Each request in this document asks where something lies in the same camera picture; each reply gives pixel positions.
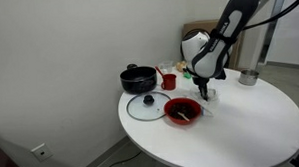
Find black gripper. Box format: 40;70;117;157
191;74;211;102

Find white towel with blue stripes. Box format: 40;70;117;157
189;85;223;118

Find silver steel pot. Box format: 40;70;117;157
237;69;261;87

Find black cooking pot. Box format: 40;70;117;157
119;62;159;96

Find wooden spoon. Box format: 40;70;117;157
178;111;191;123

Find red mug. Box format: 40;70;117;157
160;73;178;91

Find beige toy eggs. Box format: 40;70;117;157
175;60;187;73

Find red bowl of beans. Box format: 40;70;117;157
163;97;203;127

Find clear measuring cup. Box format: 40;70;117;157
158;60;174;74

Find red plastic spoon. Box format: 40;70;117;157
154;65;166;78

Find flat cardboard box, dark band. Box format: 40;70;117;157
181;18;251;72

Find glass lid with black knob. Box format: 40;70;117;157
125;91;173;122

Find white top maroon desk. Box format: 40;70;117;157
0;139;30;167

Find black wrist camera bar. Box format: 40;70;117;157
215;69;227;81

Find grey door frame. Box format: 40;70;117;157
255;0;292;66

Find black floor cable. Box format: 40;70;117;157
100;151;143;167

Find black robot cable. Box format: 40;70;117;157
241;0;299;31

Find white wall socket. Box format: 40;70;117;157
31;142;54;164

